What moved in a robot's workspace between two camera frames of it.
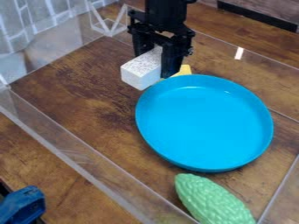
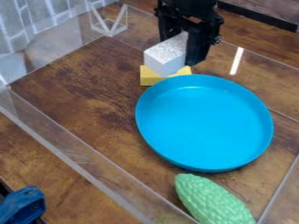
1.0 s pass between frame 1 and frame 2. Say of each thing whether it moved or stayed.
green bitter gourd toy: stayed
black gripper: moved
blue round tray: stayed
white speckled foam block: moved
